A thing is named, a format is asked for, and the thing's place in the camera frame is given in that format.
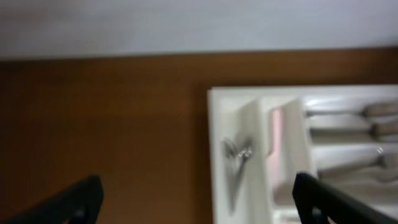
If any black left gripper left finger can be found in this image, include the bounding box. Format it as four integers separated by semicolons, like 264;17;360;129
9;175;104;224

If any pink handled utensil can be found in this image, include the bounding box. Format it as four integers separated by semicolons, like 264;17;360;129
269;110;282;190

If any silver tablespoon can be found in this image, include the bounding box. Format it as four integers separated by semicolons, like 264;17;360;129
305;102;397;118
310;122;397;141

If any silver fork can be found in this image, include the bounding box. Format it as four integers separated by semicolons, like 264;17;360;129
318;152;397;177

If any small bent spoon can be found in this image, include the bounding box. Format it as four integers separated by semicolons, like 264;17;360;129
233;138;254;200
222;138;239;215

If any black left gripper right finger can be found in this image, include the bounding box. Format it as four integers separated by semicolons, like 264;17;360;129
292;172;397;224

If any white plastic cutlery tray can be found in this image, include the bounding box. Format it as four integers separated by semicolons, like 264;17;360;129
208;85;397;223

